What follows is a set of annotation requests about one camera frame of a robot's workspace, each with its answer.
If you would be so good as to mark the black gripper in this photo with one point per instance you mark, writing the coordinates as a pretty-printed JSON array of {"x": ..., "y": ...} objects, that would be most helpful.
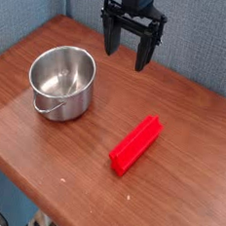
[{"x": 143, "y": 9}]

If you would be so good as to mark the red plastic block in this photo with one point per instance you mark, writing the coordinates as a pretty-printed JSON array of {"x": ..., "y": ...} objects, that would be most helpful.
[{"x": 134, "y": 144}]

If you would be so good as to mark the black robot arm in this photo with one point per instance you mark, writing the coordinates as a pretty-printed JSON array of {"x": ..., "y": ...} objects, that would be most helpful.
[{"x": 139, "y": 27}]

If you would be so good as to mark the white object under table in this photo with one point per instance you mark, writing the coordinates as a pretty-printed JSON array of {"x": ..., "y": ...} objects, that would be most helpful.
[{"x": 40, "y": 219}]

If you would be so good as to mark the metal pot with handle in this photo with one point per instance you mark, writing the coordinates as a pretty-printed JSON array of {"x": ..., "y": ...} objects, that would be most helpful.
[{"x": 62, "y": 80}]

